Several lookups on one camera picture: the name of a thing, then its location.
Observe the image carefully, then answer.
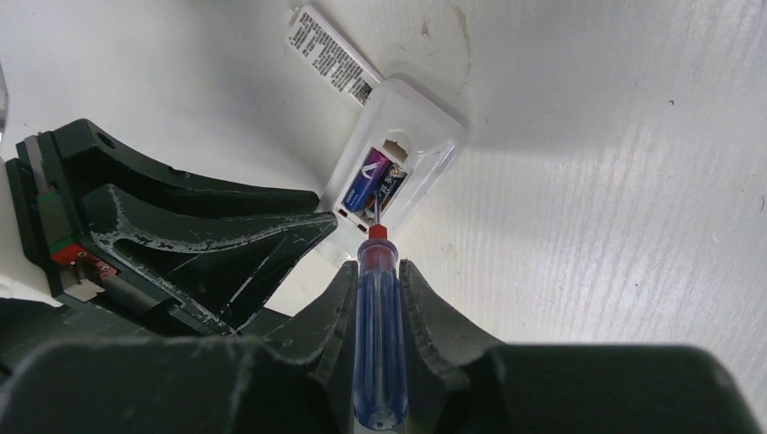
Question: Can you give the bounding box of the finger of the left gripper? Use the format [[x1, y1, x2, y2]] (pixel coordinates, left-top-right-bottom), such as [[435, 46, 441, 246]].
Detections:
[[52, 118, 319, 219], [80, 184, 337, 335]]

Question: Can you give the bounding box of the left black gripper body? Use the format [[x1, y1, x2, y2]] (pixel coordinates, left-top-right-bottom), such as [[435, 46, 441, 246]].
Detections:
[[1, 134, 233, 379]]

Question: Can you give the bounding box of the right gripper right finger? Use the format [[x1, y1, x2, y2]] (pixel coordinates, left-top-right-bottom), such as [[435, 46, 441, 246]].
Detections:
[[399, 260, 502, 433]]

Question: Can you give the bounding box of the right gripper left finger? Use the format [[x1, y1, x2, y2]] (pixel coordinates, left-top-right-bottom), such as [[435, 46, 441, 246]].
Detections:
[[264, 261, 358, 433]]

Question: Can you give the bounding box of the blue red screwdriver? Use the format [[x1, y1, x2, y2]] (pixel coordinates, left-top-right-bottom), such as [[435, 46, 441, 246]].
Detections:
[[352, 199, 408, 431]]

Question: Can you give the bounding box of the black battery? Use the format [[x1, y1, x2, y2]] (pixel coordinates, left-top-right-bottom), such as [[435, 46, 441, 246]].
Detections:
[[366, 164, 407, 219]]

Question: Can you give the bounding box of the white remote control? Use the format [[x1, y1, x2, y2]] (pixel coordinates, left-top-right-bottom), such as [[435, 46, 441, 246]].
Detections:
[[318, 79, 467, 265]]

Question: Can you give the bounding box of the white battery cover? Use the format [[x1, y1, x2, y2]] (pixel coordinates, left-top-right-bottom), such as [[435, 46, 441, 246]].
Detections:
[[285, 5, 384, 106]]

